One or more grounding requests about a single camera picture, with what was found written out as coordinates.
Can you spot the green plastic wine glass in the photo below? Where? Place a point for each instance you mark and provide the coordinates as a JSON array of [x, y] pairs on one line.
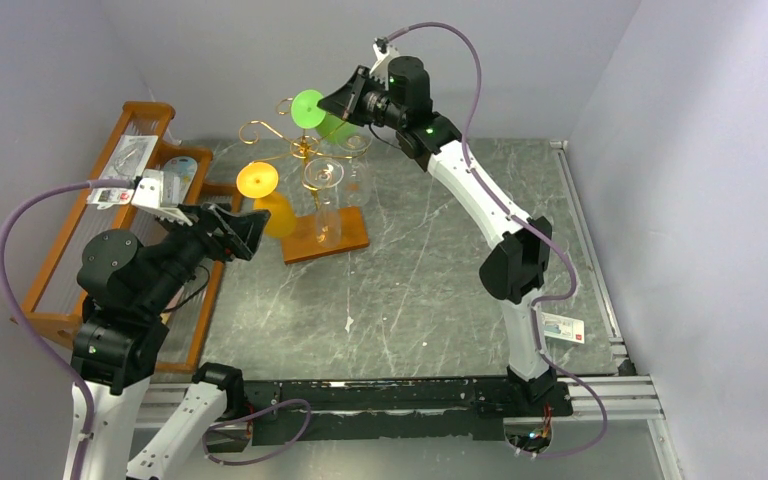
[[306, 114]]

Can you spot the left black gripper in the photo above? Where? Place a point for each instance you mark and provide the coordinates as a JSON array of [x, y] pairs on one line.
[[242, 235]]

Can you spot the white packaged item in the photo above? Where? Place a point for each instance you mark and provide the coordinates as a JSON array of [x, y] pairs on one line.
[[127, 162]]

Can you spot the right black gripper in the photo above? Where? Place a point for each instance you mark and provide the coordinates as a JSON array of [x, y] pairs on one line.
[[362, 97]]

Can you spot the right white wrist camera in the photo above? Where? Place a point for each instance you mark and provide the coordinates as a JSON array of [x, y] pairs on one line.
[[384, 53]]

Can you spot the clear wine glass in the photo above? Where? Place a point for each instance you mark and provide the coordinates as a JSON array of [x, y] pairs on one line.
[[356, 182]]

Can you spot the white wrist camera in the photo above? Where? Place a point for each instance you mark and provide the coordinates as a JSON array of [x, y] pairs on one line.
[[384, 53], [160, 193]]

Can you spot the small white card box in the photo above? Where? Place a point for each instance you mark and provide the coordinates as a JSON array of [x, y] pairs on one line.
[[563, 328]]

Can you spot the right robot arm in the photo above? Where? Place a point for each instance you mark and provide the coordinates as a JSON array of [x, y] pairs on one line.
[[514, 271]]

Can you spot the blue packaged tool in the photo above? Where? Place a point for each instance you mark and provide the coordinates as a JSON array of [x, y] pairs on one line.
[[184, 168]]

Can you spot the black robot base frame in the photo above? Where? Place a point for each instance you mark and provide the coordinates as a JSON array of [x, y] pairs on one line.
[[483, 408]]

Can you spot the wooden dish drying rack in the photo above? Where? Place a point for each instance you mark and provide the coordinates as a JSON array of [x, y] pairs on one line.
[[54, 305]]

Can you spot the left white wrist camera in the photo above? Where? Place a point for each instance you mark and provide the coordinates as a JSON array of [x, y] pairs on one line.
[[160, 193]]

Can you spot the gold wire wine glass rack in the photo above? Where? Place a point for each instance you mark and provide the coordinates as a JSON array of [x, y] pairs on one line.
[[301, 245]]

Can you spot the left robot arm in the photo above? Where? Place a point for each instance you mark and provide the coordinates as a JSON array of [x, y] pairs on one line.
[[129, 287]]

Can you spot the clear champagne flute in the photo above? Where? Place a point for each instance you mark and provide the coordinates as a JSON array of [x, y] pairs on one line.
[[322, 176]]

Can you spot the orange plastic wine glass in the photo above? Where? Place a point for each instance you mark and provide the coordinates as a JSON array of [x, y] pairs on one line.
[[259, 181]]

